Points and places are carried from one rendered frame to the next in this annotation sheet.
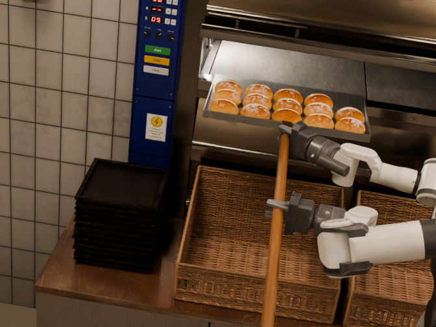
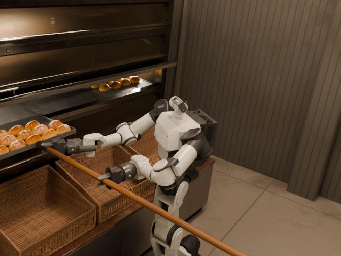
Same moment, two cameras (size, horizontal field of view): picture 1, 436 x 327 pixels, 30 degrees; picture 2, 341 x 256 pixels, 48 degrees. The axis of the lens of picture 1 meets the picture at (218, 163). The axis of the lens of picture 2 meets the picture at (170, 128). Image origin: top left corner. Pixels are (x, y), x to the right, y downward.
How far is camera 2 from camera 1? 1.33 m
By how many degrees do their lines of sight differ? 53
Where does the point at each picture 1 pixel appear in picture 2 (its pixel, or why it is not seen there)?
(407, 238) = (191, 153)
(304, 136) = (62, 142)
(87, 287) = not seen: outside the picture
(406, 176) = (116, 136)
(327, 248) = (165, 177)
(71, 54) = not seen: outside the picture
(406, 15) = (54, 65)
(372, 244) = (183, 163)
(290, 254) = (39, 212)
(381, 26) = (46, 74)
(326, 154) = (80, 145)
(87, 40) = not seen: outside the picture
